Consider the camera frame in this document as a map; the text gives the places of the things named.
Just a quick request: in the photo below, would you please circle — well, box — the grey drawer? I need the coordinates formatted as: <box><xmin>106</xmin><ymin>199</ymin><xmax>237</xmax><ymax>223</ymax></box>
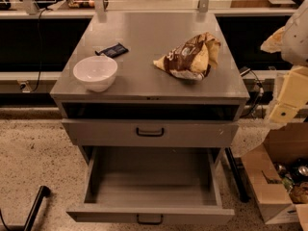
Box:
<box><xmin>63</xmin><ymin>118</ymin><xmax>239</xmax><ymax>147</ymax></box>
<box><xmin>67</xmin><ymin>147</ymin><xmax>235</xmax><ymax>225</ymax></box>

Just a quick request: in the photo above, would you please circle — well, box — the grey metal drawer cabinet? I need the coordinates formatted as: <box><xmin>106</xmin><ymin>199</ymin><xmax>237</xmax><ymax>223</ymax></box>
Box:
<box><xmin>51</xmin><ymin>12</ymin><xmax>248</xmax><ymax>159</ymax></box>

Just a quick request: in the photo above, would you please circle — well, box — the grey top drawer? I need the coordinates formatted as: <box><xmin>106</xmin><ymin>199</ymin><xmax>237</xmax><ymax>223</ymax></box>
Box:
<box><xmin>63</xmin><ymin>118</ymin><xmax>239</xmax><ymax>147</ymax></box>

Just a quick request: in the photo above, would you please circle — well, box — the brown yellow chip bag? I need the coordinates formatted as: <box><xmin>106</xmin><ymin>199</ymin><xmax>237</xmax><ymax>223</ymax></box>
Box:
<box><xmin>153</xmin><ymin>32</ymin><xmax>220</xmax><ymax>81</ymax></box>

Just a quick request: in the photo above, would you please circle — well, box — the cardboard box with cans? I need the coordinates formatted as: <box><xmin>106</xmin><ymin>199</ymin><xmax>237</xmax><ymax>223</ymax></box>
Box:
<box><xmin>242</xmin><ymin>122</ymin><xmax>308</xmax><ymax>231</ymax></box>

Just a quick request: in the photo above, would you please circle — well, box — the black floor bar right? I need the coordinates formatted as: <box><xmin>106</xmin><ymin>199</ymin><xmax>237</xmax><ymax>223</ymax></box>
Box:
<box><xmin>225</xmin><ymin>147</ymin><xmax>250</xmax><ymax>203</ymax></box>

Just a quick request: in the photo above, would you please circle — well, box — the black floor bar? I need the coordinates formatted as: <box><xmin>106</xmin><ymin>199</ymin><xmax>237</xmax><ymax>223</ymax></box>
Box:
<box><xmin>225</xmin><ymin>147</ymin><xmax>250</xmax><ymax>203</ymax></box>
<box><xmin>0</xmin><ymin>185</ymin><xmax>52</xmax><ymax>231</ymax></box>

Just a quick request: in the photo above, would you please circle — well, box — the dark blue snack bar wrapper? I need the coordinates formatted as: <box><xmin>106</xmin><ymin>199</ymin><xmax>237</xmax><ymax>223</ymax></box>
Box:
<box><xmin>95</xmin><ymin>43</ymin><xmax>128</xmax><ymax>59</ymax></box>

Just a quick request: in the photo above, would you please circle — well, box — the white bowl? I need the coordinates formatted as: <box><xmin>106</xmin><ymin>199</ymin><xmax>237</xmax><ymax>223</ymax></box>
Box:
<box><xmin>73</xmin><ymin>56</ymin><xmax>118</xmax><ymax>92</ymax></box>

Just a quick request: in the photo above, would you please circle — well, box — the black floor bar left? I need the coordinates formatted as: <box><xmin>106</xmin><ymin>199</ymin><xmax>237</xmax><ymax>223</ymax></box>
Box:
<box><xmin>0</xmin><ymin>185</ymin><xmax>52</xmax><ymax>231</ymax></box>

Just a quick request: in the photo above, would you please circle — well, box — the black cables right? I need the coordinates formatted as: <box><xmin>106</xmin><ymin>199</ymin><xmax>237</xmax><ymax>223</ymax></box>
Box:
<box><xmin>239</xmin><ymin>65</ymin><xmax>266</xmax><ymax>119</ymax></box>

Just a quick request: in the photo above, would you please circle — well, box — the black power cable left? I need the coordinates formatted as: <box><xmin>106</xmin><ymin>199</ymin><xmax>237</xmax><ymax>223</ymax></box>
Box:
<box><xmin>30</xmin><ymin>7</ymin><xmax>52</xmax><ymax>93</ymax></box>

